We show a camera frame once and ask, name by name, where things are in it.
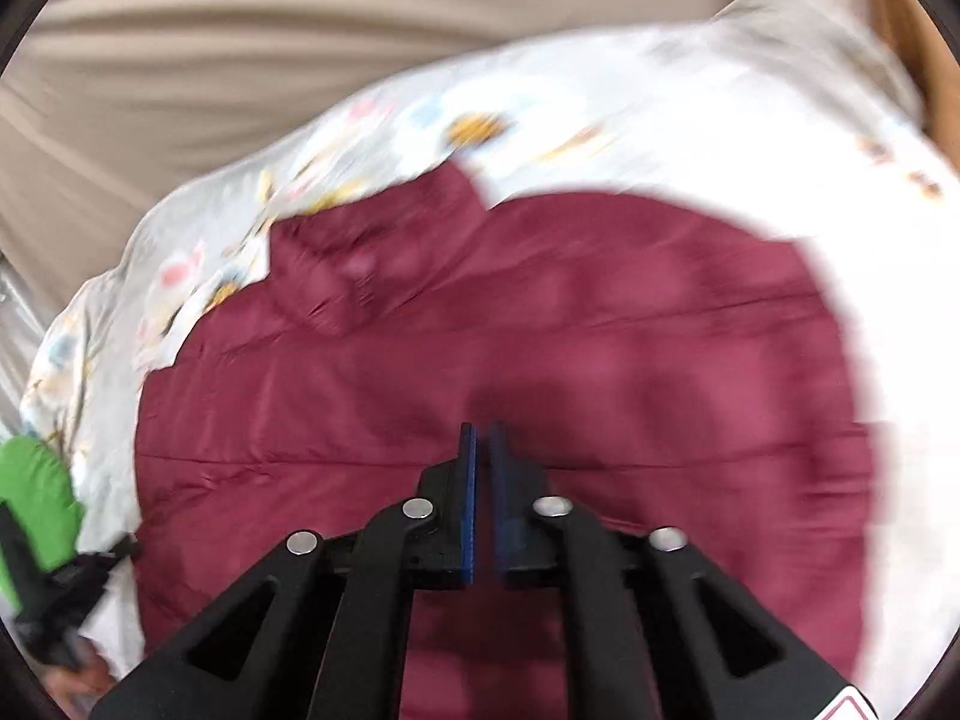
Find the beige fabric sheet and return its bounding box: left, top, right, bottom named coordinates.
left=0, top=0, right=875, bottom=323

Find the floral fleece blanket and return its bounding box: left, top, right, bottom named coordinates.
left=19, top=0, right=960, bottom=720

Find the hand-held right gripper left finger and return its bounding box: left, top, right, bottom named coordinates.
left=90, top=422, right=478, bottom=720

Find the orange cloth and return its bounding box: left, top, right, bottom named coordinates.
left=861, top=0, right=955, bottom=147

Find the green cloth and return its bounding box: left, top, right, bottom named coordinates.
left=0, top=435, right=86, bottom=616

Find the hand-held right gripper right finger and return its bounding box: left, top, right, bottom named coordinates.
left=490, top=422, right=880, bottom=720

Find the maroon quilted jacket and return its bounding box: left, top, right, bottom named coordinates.
left=135, top=163, right=880, bottom=720

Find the shiny silver curtain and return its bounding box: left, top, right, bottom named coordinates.
left=0, top=251, right=50, bottom=428

